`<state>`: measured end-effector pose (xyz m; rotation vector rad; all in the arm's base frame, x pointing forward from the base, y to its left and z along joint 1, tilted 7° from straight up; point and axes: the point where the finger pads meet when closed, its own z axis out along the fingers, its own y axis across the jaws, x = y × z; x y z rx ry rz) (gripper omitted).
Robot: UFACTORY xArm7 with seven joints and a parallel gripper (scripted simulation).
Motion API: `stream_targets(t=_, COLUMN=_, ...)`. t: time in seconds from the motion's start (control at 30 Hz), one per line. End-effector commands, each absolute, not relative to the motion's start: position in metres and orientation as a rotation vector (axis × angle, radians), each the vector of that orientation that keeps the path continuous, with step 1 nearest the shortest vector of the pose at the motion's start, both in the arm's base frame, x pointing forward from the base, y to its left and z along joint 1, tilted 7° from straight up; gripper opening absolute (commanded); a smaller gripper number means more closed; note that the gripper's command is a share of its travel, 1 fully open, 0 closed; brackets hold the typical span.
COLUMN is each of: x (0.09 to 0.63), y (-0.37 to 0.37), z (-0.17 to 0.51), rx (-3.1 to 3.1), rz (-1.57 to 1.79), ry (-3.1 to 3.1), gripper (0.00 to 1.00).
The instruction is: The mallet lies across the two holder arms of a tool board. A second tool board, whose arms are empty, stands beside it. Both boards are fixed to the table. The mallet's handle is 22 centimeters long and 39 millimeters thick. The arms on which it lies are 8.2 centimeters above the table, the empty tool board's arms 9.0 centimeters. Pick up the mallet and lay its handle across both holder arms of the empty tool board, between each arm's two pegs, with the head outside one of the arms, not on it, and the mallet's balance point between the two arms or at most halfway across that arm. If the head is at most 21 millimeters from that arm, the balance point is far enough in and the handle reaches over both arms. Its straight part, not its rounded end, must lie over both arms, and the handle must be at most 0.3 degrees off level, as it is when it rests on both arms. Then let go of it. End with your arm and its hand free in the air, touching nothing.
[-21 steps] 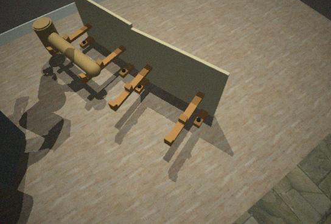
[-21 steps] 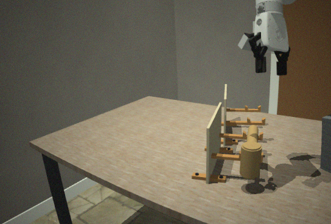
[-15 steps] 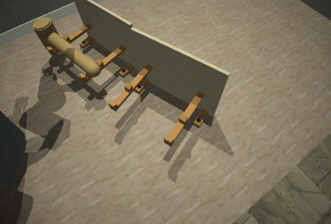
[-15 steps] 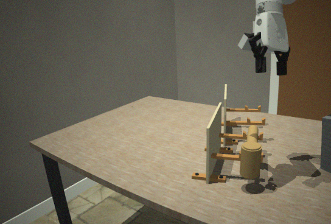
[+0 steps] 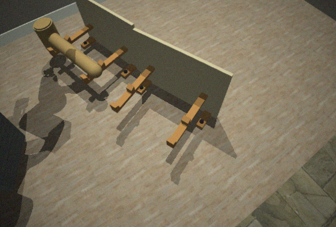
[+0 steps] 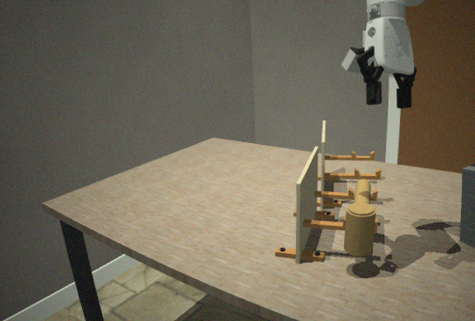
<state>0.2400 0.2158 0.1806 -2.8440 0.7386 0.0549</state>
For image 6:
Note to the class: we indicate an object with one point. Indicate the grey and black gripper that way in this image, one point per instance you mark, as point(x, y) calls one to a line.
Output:
point(394, 42)

